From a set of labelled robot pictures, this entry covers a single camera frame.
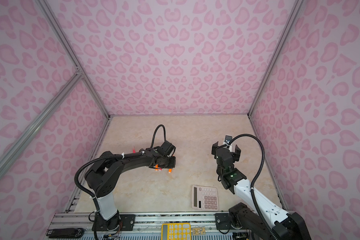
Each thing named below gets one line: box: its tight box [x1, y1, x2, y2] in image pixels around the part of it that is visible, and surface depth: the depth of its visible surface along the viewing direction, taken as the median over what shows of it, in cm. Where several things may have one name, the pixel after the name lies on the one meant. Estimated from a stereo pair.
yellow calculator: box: [161, 222, 192, 240], surface depth 71 cm
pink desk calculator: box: [191, 184, 219, 211], surface depth 80 cm
